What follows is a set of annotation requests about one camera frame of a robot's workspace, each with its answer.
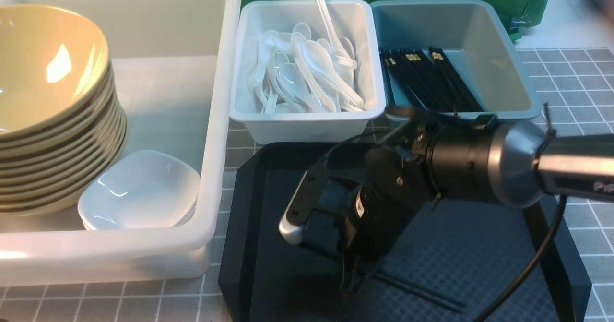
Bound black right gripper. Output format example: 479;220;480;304
278;121;434;296

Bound black chopstick pair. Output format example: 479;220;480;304
371;272;468;315

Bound yellow noodle bowl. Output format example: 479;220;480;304
0;3;110;139

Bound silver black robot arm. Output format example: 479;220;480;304
278;115;613;260

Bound black serving tray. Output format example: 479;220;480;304
219;143;592;322

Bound white plastic spoon bin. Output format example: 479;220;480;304
229;0;387;144

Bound pile of white spoons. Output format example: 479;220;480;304
247;0;366;114

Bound white dishes in tub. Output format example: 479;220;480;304
77;151;200;230

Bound bundle of black chopsticks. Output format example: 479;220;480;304
379;47;484;114

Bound blue plastic chopstick bin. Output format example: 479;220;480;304
371;0;542;121

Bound large white plastic tub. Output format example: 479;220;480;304
1;0;241;287

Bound stack of yellow bowls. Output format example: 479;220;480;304
0;68;128;216

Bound metal backdrop clamp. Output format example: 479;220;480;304
508;14;531;34

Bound grey checkered tablecloth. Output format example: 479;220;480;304
1;48;613;322

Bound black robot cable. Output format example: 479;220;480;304
472;195;567;322

